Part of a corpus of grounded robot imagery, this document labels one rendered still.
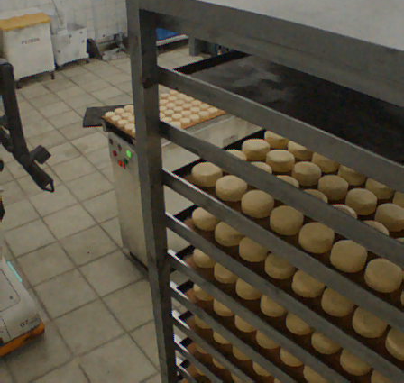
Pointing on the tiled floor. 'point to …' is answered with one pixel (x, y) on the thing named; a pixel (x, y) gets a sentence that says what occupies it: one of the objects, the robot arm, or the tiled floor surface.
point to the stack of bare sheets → (98, 114)
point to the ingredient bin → (26, 42)
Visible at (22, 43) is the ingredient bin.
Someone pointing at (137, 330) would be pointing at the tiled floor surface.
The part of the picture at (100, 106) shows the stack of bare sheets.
